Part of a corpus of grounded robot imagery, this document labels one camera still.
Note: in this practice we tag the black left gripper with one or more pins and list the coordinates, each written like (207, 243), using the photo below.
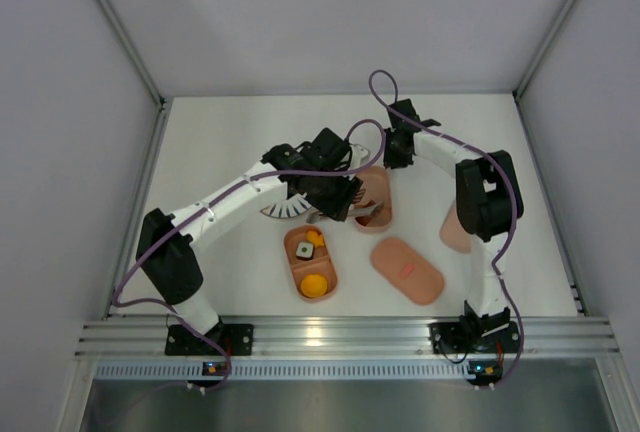
(343, 199)

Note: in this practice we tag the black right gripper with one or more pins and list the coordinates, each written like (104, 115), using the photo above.
(396, 143)

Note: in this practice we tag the brown meat slice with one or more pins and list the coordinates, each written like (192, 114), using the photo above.
(364, 221)

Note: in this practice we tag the metal serving tongs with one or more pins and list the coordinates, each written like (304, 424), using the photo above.
(381, 215)

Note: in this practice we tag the pink divided lunch box tray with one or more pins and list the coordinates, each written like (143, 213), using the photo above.
(377, 188)

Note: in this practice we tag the orange fish shaped food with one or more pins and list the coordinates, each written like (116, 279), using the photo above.
(315, 238)

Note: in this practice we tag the orange round dumpling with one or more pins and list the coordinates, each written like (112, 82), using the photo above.
(314, 286)

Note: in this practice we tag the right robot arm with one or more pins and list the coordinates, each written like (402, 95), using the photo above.
(488, 204)

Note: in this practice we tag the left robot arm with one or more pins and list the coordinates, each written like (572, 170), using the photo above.
(288, 180)

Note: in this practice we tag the pink lunch box lid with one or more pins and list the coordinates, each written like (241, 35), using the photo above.
(407, 271)

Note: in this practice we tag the blue striped white plate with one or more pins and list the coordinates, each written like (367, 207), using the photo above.
(290, 208)

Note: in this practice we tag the sushi roll piece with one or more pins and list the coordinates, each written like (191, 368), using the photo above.
(304, 251)

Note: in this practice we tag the light pink inner lid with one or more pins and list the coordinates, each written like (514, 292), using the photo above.
(452, 234)

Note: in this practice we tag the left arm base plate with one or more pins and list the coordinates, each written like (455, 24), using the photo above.
(234, 339)

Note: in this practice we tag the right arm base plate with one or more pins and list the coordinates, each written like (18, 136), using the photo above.
(449, 338)

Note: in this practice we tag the left aluminium frame post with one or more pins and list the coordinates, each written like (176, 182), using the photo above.
(127, 46)

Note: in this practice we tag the aluminium mounting rail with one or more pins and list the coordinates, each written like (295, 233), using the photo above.
(298, 338)

